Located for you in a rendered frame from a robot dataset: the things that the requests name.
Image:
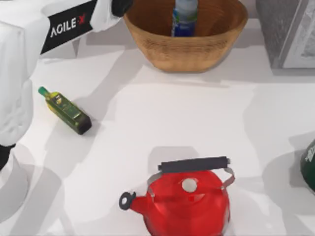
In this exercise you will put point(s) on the blue and white bottle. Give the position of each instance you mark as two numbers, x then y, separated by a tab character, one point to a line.
184	19

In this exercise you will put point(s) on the woven wooden basket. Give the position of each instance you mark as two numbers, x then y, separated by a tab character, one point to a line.
184	51

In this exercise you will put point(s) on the green oil bottle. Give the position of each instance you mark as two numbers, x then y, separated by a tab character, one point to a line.
67	110

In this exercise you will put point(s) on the dark green round object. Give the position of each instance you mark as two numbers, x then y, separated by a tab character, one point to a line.
308	167

